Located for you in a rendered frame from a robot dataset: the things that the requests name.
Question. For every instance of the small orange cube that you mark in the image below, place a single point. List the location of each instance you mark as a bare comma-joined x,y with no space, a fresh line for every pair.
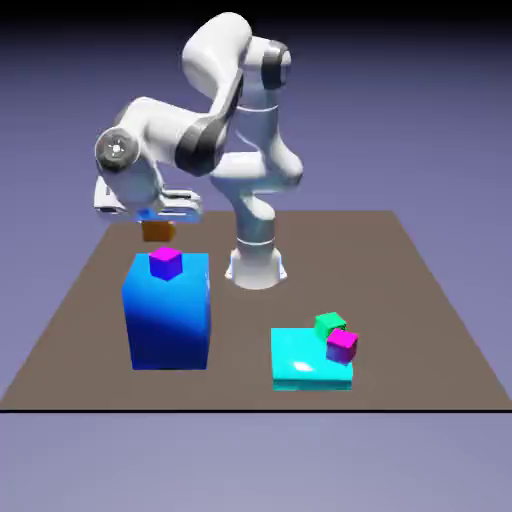
158,232

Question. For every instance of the small magenta cube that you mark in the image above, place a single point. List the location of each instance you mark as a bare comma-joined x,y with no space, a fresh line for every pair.
165,262
341,347

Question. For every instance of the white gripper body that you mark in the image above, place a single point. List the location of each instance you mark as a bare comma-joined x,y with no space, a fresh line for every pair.
182,208

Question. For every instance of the large cyan box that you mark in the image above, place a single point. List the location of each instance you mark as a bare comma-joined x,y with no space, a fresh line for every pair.
298,360

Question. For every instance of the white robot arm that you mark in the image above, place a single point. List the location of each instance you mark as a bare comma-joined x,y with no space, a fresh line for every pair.
256,168

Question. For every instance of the small green cube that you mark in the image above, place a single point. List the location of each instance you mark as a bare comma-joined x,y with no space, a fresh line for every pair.
328,321

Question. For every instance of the large blue box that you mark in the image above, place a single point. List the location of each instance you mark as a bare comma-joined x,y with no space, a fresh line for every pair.
168,320

